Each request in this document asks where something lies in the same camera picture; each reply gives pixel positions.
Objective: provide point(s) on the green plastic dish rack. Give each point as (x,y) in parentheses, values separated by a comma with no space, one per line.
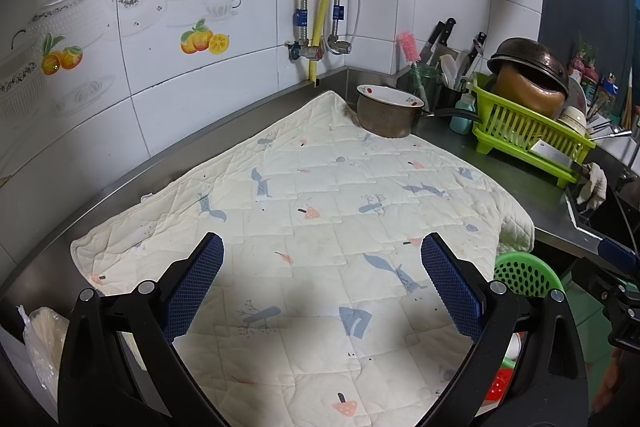
(505,127)

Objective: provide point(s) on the white bowl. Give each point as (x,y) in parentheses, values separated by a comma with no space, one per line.
(572,117)

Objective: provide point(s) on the teal plastic container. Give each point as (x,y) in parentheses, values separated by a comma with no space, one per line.
(461,117)

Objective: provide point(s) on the metal pot white interior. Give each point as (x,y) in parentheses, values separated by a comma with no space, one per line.
(385,117)

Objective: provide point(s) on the steel cleaver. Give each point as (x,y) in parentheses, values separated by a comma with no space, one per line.
(547,151)

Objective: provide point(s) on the white spatula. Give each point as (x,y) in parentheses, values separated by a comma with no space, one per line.
(448,69)

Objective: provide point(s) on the cream quilted printed mat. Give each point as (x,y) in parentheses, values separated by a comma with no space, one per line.
(325,257)

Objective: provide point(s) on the green glass jar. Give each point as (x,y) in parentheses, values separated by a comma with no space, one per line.
(425,82)

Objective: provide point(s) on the clear plastic bag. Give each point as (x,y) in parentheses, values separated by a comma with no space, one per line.
(42,342)

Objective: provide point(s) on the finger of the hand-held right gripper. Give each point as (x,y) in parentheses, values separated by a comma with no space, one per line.
(620,253)

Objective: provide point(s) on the brown cooking pot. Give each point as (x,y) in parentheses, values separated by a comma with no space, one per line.
(530,89)

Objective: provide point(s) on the green plastic mesh basket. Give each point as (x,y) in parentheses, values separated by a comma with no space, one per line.
(525,274)

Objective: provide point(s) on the white dish rag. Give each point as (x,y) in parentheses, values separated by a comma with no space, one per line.
(595,184)

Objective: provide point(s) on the dark metal wok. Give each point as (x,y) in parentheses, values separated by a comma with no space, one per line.
(520,52)

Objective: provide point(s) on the pink bottle brush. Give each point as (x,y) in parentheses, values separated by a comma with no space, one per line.
(407,47)

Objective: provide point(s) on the steel sink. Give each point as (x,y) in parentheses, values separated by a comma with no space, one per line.
(610,217)

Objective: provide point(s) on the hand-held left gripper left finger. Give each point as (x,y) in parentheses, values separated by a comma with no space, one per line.
(195,292)

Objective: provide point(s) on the person's right forearm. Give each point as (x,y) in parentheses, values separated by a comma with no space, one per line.
(605,387)

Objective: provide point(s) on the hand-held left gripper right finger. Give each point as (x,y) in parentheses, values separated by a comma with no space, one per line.
(452,292)

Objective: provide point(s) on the metal water valve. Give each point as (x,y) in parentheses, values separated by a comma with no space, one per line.
(339,46)

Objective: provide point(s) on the green cabinet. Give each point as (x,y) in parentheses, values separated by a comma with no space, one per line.
(585,322)

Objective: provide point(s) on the brass gas valve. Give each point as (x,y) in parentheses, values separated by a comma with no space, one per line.
(305,51)

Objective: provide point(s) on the red plastic object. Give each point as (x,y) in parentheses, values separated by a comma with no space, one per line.
(500,384)

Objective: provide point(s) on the black utensil holder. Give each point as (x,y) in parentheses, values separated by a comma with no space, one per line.
(447,97)

